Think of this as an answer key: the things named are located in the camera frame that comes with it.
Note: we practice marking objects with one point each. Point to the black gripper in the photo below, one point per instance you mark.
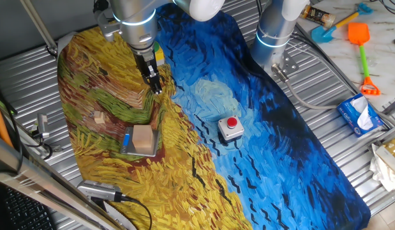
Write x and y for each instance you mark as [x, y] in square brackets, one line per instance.
[141, 59]

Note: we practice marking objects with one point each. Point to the large wooden block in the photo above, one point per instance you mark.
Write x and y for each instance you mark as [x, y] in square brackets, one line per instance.
[143, 139]

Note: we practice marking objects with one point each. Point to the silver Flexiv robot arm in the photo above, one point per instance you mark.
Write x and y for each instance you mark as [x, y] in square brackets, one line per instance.
[136, 19]

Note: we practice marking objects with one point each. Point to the silver digital scale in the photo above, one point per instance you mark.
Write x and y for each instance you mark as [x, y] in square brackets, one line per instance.
[127, 150]

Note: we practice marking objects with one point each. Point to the green button yellow box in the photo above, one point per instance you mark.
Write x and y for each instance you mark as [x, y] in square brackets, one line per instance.
[159, 57]

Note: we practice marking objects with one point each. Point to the small wooden block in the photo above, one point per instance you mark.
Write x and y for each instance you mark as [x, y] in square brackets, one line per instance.
[99, 117]

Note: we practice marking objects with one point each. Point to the red button grey box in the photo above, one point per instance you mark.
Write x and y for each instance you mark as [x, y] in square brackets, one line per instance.
[230, 129]

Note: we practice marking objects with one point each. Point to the grey stand leg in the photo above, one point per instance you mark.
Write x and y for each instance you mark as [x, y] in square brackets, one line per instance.
[39, 27]

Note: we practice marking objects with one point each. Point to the painted blue yellow mat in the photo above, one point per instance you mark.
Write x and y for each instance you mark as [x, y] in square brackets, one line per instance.
[264, 143]

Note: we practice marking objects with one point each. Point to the brown snack jar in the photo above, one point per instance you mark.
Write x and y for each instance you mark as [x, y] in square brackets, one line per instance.
[318, 16]

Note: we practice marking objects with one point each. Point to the black keyboard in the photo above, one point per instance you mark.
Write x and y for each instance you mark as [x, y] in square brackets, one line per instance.
[21, 211]

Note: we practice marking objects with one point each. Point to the blue tissue box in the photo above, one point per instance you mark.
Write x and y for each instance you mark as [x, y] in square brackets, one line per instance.
[350, 118]

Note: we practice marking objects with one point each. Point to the aluminium profile bar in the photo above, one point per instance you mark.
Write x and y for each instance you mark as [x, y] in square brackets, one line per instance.
[393, 107]

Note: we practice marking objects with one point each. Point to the white plastic bag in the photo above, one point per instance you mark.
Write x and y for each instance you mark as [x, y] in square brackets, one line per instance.
[380, 172]

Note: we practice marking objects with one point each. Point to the cardboard box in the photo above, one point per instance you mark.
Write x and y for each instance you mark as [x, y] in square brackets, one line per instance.
[390, 156]

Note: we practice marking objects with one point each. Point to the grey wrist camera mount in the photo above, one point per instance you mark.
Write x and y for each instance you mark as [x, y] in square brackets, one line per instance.
[104, 27]

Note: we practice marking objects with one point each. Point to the small camera on bracket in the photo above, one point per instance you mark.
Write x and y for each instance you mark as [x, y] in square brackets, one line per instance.
[42, 123]

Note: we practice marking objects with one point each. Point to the silver ribbed depth camera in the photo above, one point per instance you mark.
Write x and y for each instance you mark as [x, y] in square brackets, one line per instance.
[98, 190]

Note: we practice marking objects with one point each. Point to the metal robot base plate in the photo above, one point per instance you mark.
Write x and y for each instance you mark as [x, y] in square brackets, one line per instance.
[289, 64]

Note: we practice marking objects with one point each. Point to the aluminium frame bar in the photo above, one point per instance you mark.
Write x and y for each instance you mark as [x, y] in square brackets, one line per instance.
[41, 182]

